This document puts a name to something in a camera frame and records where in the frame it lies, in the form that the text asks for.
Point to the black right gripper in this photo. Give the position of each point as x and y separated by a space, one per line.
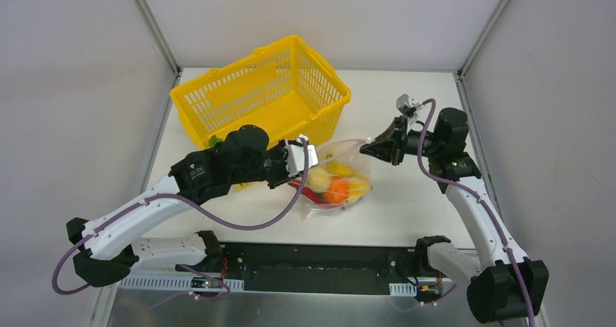
396 142

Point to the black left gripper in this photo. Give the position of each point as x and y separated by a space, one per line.
277 169

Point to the pale yellow round fruit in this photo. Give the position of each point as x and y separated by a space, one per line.
318 179

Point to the yellow banana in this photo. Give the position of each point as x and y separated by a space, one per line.
359 183

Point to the clear zip top bag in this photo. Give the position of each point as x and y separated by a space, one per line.
344 151

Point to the red chili pepper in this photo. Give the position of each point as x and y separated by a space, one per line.
317 199

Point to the orange tangerine with leaf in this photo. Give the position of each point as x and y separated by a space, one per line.
338 192

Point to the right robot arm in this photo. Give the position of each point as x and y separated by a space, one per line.
501 282

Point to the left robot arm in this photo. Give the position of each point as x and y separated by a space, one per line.
106 250

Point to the green leaf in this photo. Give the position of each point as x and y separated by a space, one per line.
213 141

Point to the yellow plastic basket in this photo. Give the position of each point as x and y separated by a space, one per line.
286 88

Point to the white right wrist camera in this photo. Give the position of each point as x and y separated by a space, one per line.
408 107

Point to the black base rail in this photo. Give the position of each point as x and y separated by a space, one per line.
316 269

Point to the white slotted cable duct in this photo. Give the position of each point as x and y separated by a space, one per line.
159 282

